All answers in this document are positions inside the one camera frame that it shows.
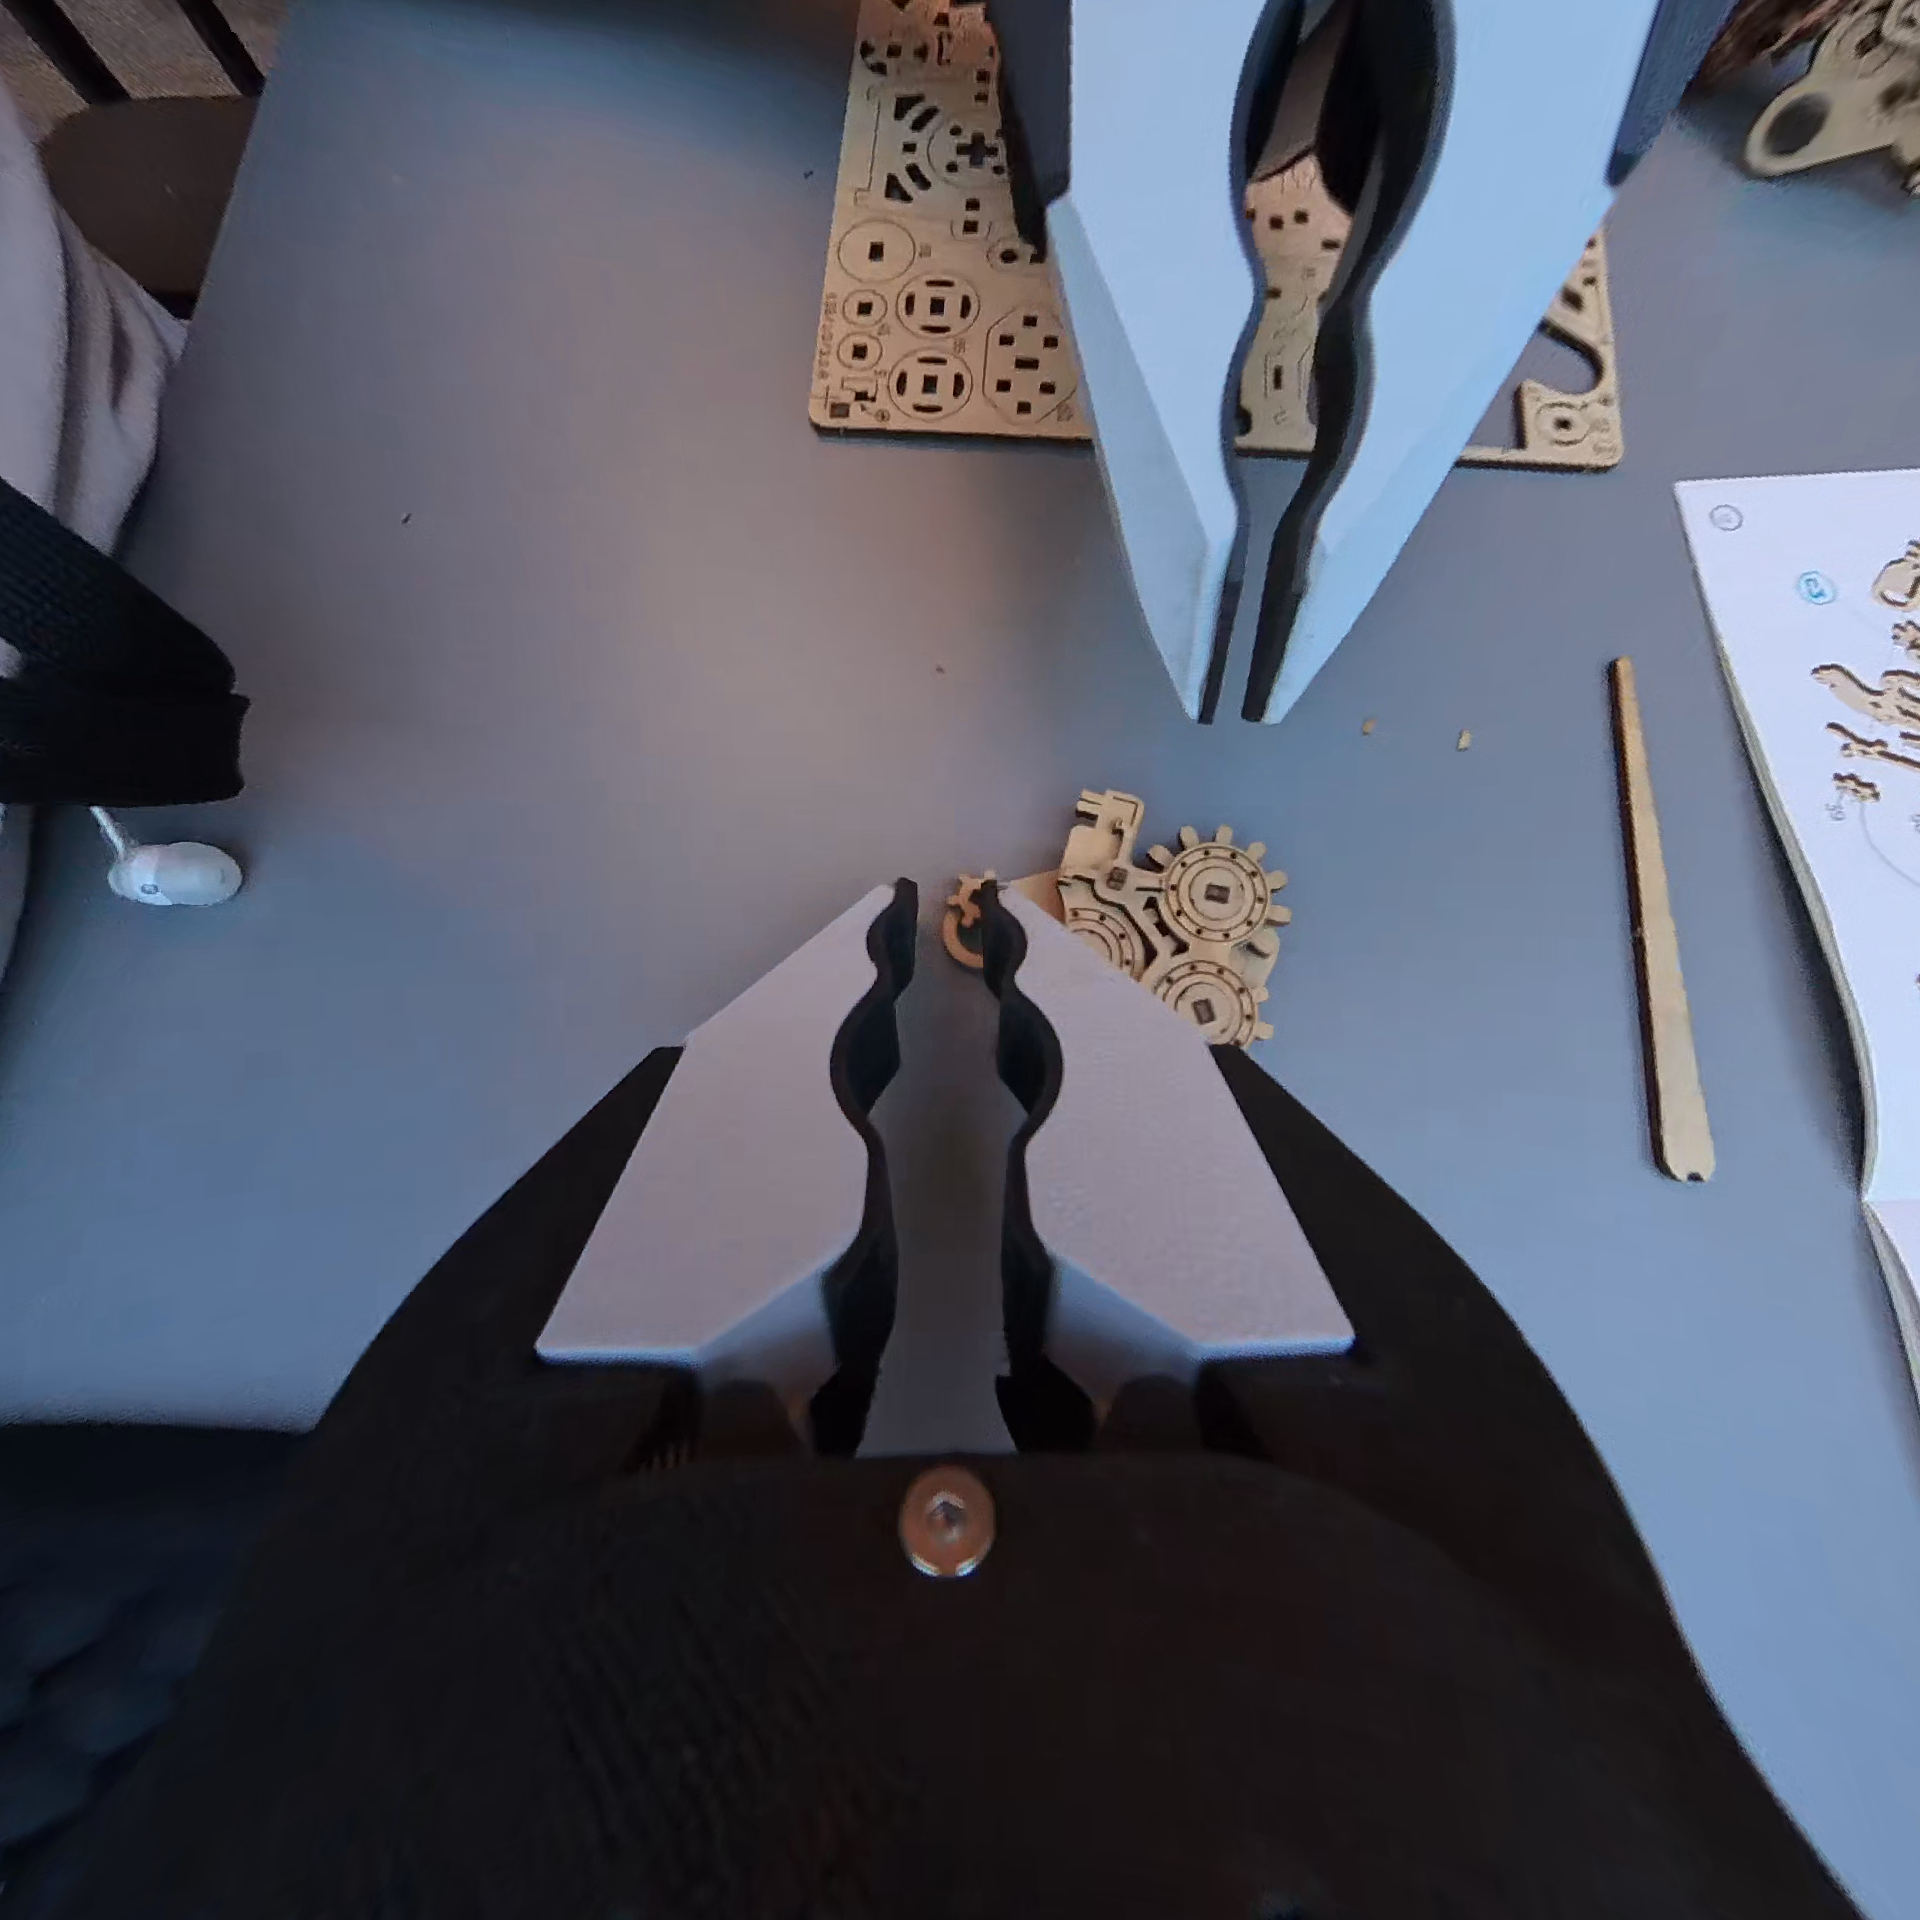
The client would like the partly built wooden model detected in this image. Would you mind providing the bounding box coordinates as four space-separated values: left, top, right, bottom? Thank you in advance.
1686 0 1920 197

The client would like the punched wooden parts sheet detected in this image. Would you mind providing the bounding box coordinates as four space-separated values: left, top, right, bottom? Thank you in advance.
810 0 1626 471

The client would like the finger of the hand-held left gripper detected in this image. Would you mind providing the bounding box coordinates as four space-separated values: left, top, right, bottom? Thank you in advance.
1042 0 1305 724
1240 0 1662 728

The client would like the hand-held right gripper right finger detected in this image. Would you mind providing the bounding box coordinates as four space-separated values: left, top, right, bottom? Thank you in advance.
978 879 1361 1455

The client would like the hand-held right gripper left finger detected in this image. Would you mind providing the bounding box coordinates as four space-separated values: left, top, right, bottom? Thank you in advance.
533 878 923 1461

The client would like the grey cloth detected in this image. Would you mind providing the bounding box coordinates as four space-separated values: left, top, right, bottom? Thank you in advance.
0 75 193 975

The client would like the tapered wooden stick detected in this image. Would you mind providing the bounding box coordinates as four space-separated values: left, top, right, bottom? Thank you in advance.
1608 656 1716 1184

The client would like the wooden gear assembly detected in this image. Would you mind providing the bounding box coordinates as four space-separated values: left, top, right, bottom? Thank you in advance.
942 790 1297 1051

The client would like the assembly instruction booklet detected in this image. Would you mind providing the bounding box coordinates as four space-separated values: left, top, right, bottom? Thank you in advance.
1672 468 1920 1403

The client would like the white earbud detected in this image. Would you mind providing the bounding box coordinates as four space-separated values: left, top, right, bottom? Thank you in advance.
89 810 244 909

